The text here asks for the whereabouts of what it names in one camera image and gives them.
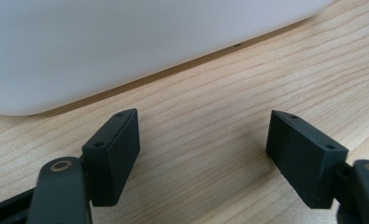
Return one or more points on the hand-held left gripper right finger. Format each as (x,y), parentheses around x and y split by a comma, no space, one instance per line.
(303,161)

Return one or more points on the white plastic storage bin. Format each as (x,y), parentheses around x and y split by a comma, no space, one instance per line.
(126,46)

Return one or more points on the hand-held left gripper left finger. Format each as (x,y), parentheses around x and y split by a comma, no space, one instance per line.
(115,161)

